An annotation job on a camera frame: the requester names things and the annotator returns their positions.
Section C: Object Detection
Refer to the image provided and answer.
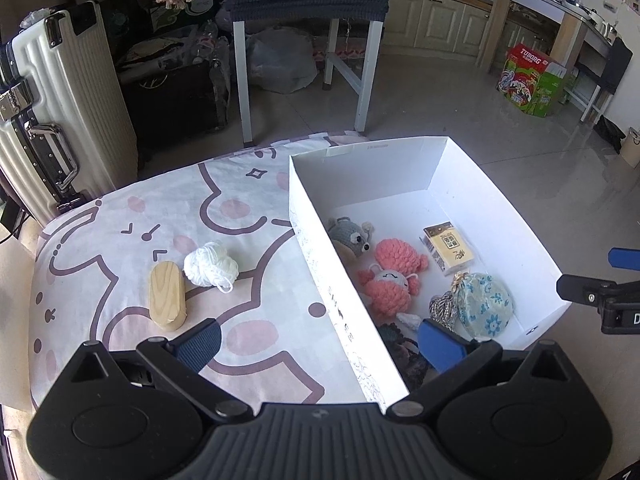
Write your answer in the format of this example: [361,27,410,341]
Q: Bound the cream ribbed suitcase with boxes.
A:
[0,1,139,227]

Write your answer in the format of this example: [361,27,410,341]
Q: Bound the clear plastic bag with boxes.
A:
[246,29,319,94]

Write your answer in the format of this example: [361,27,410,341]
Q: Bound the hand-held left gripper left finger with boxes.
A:
[66,317,254,424]

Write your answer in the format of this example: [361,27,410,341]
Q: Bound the pink crochet toy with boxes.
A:
[357,238,430,322]

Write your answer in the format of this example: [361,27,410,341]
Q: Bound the grey crochet mouse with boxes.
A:
[327,216,375,260]

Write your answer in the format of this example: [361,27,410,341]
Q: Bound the black chair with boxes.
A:
[579,36,634,124]

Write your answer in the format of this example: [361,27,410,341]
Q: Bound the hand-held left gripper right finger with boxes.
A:
[387,317,577,421]

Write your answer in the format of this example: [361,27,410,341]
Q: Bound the braided rope keychain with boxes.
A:
[397,291,459,335]

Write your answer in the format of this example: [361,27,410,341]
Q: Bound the blue floral drawstring pouch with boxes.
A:
[452,271,514,336]

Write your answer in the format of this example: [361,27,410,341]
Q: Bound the white bucket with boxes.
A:
[619,127,640,169]

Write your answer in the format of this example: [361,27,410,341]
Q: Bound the black bag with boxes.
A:
[119,59,227,148]

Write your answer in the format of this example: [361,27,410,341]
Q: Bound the white yarn ball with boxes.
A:
[183,241,239,294]

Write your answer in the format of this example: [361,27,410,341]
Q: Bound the colourful cardboard carton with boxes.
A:
[496,44,569,119]

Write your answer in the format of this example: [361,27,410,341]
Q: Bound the white cardboard box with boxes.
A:
[288,135,574,414]

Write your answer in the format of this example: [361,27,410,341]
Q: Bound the wooden block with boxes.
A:
[149,261,187,332]

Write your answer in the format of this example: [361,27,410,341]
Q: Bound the small yellow carton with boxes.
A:
[422,222,476,277]

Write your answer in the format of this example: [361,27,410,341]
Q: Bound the blue brown crochet piece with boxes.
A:
[377,322,432,392]

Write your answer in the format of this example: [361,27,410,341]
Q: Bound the dark cloth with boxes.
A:
[594,115,627,155]

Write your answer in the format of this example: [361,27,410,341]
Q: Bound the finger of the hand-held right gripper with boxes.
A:
[607,247,640,271]
[556,273,640,306]

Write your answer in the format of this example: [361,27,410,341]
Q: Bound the wooden leg table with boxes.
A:
[479,0,621,70]

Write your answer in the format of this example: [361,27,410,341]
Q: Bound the pink printed blanket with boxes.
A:
[27,132,375,411]

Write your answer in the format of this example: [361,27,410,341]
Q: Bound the cream kitchen cabinets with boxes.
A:
[386,0,494,66]

